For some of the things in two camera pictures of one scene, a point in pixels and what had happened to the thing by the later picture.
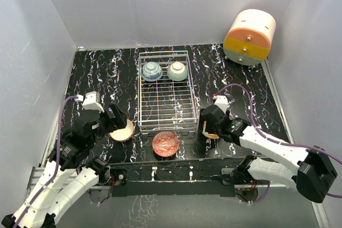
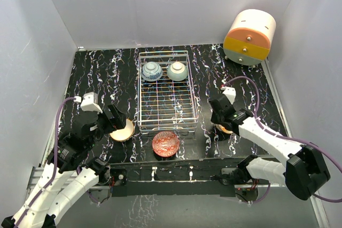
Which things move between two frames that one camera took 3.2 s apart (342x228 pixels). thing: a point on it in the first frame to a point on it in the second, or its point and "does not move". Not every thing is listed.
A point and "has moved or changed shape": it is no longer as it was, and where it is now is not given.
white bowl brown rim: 124,134 does not move
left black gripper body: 96,136 does not move
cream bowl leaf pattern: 208,134 has moved or changed shape
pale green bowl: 177,71 does not move
